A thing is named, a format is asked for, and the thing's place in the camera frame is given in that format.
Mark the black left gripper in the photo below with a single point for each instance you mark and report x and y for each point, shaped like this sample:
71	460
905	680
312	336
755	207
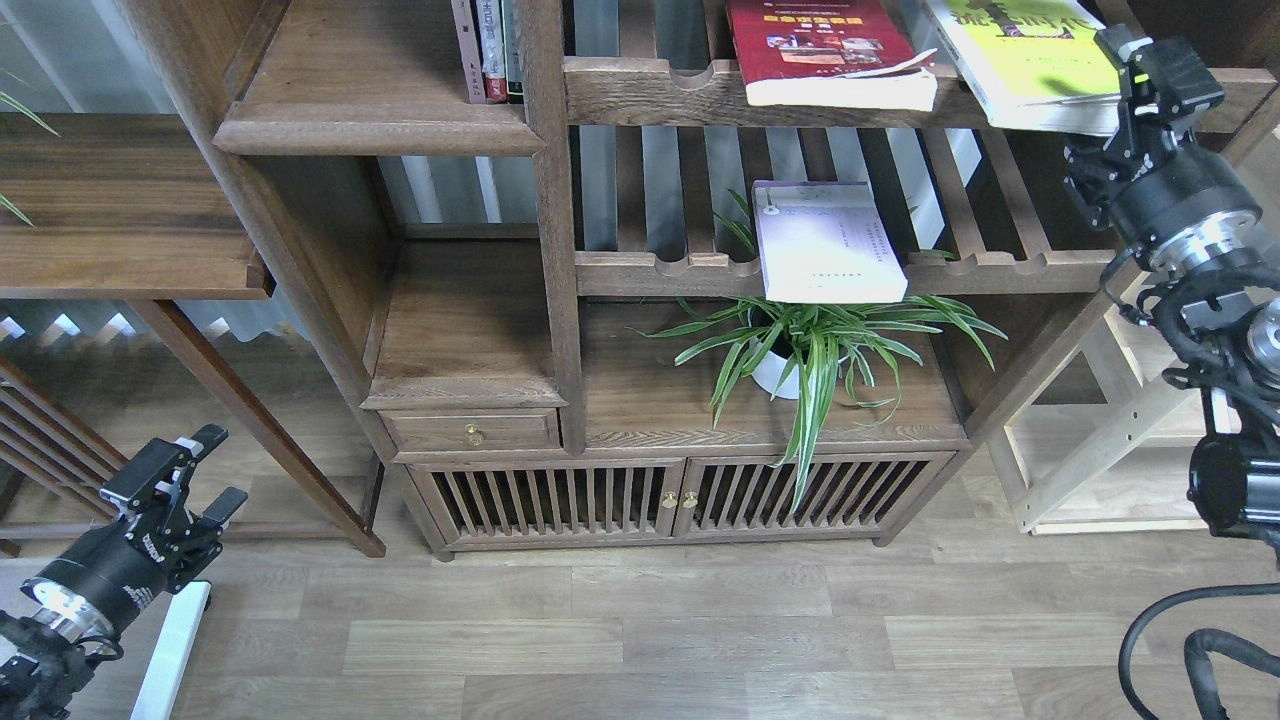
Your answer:
111	574

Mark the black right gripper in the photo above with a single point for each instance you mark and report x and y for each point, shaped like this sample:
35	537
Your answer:
1174	203

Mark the yellow green paperback book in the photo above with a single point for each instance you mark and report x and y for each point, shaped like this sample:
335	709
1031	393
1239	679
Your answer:
1031	64

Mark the maroon book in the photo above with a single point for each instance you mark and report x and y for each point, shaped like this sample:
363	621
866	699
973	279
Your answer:
468	41

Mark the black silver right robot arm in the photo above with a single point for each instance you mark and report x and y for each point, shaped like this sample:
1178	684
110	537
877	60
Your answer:
1227	347

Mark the light wooden shelf rack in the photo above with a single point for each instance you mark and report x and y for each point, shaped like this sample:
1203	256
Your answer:
1105	445

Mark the white metal stand leg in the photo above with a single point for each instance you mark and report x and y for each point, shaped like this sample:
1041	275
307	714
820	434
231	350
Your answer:
165	671

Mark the dark wooden side table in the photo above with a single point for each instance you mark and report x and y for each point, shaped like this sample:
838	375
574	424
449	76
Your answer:
127	209

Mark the brass drawer knob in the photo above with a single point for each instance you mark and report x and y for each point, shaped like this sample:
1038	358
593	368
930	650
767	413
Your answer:
474	435

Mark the red paperback book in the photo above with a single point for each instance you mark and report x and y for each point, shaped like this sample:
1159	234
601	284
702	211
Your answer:
828	54

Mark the white purple paperback book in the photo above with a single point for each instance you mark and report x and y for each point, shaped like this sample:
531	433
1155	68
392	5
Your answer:
824	243

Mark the dark wooden bookshelf cabinet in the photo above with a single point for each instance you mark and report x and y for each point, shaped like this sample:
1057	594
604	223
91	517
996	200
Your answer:
507	265

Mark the green leaves at left edge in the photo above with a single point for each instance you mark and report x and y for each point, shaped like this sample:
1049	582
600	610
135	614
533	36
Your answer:
10	154

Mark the green spider plant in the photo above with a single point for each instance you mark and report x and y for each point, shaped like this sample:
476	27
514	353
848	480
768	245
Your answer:
862	331

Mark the white plant pot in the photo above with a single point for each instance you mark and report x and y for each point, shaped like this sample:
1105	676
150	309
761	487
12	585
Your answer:
771	373

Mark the white red upright book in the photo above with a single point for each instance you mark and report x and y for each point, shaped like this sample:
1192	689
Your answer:
490	34

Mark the dark green upright book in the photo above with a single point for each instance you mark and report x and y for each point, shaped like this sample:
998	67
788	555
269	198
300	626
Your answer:
511	41

